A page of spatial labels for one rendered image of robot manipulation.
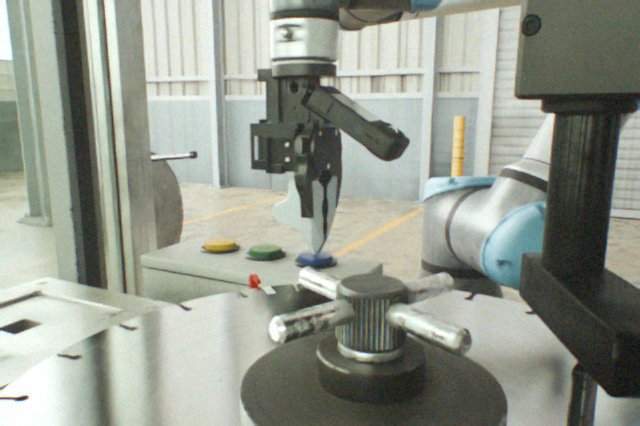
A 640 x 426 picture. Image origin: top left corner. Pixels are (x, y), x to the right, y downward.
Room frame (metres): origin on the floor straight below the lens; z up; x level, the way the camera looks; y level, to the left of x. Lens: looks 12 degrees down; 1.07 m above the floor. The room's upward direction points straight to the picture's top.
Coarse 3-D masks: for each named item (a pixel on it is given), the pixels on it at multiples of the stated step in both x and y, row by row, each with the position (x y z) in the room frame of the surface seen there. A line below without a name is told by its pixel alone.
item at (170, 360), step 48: (288, 288) 0.36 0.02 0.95; (96, 336) 0.28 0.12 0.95; (144, 336) 0.28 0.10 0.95; (192, 336) 0.28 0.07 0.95; (240, 336) 0.28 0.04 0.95; (480, 336) 0.28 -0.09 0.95; (528, 336) 0.28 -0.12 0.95; (48, 384) 0.23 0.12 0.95; (96, 384) 0.23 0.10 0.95; (144, 384) 0.23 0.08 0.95; (192, 384) 0.23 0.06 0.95; (240, 384) 0.23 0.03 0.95; (528, 384) 0.23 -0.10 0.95
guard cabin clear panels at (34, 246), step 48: (0, 0) 0.57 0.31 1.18; (96, 0) 0.67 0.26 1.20; (0, 48) 0.56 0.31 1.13; (96, 48) 0.67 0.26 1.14; (0, 96) 0.56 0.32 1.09; (96, 96) 0.66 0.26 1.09; (0, 144) 0.55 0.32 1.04; (96, 144) 0.66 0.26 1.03; (0, 192) 0.55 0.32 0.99; (48, 192) 0.59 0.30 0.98; (0, 240) 0.54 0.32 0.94; (48, 240) 0.59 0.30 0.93; (0, 288) 0.54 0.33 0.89
